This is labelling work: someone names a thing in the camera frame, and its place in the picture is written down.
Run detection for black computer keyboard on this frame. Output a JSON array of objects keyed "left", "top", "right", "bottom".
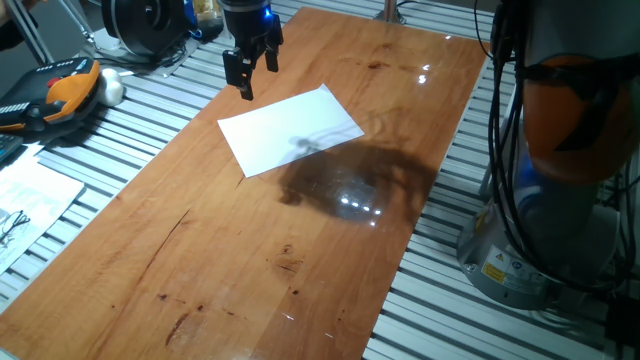
[{"left": 0, "top": 133, "right": 25, "bottom": 164}]

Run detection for jar with yellow content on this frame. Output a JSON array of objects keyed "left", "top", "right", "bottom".
[{"left": 192, "top": 0, "right": 225, "bottom": 42}]

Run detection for dark sleeved forearm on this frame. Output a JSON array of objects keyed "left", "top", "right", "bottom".
[{"left": 0, "top": 0, "right": 40, "bottom": 52}]

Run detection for grey flat base plate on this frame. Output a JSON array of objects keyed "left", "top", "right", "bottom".
[{"left": 79, "top": 27, "right": 202, "bottom": 79}]

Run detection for grey metal stand strut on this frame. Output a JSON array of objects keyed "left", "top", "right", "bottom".
[{"left": 3, "top": 0, "right": 55, "bottom": 66}]

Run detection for black round device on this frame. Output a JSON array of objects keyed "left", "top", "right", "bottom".
[{"left": 101, "top": 0, "right": 192, "bottom": 57}]

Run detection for printed paper document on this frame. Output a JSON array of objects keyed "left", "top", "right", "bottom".
[{"left": 0, "top": 144, "right": 85, "bottom": 275}]

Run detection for white rounded object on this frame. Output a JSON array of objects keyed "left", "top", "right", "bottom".
[{"left": 97, "top": 68, "right": 125, "bottom": 108}]

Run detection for black eyeglasses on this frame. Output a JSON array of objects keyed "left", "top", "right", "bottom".
[{"left": 0, "top": 209, "right": 31, "bottom": 247}]

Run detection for metal post with base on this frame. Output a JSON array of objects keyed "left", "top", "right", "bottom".
[{"left": 373, "top": 0, "right": 407, "bottom": 25}]

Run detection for white paper sheet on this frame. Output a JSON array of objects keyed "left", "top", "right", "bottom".
[{"left": 217, "top": 83, "right": 365, "bottom": 179}]

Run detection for black and orange teach pendant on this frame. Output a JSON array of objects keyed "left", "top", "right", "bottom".
[{"left": 0, "top": 56, "right": 103, "bottom": 134}]

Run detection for thin metal rod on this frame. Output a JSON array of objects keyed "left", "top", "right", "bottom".
[{"left": 55, "top": 0, "right": 97, "bottom": 44}]

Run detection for blue object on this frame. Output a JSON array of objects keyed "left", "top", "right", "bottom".
[{"left": 182, "top": 0, "right": 199, "bottom": 40}]

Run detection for wooden board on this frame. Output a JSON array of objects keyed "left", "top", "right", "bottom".
[{"left": 0, "top": 6, "right": 491, "bottom": 360}]

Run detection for black strap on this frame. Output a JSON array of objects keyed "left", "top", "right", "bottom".
[{"left": 522, "top": 52, "right": 640, "bottom": 154}]

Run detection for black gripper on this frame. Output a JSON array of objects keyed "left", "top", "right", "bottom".
[{"left": 218, "top": 0, "right": 285, "bottom": 101}]

